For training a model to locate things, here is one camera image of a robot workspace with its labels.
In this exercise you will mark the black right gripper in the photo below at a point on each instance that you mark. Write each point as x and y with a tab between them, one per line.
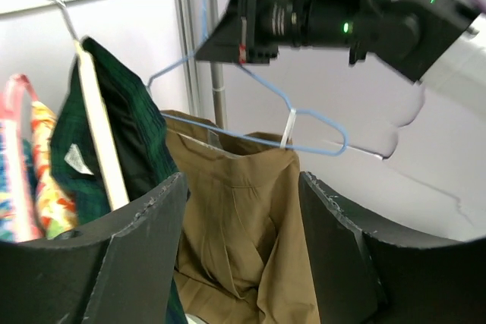
251	31

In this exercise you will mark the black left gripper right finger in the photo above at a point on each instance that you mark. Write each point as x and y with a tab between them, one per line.
369	269

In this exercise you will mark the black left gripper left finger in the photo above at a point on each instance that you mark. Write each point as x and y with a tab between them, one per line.
117	269

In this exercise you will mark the tan brown skirt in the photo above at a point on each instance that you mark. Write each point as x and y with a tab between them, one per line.
242	256

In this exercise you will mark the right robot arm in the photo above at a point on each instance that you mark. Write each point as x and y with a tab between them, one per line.
437	43

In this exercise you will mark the cream wooden hanger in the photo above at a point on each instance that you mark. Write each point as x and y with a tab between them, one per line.
98	120

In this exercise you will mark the pink plastic hanger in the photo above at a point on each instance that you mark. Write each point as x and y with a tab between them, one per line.
11	105

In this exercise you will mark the orange floral garment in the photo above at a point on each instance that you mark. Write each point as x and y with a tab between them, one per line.
55	209

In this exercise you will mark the blue floral garment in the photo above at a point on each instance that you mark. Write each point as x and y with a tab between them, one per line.
17	220

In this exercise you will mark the dark green plaid garment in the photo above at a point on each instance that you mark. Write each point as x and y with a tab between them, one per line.
139	133

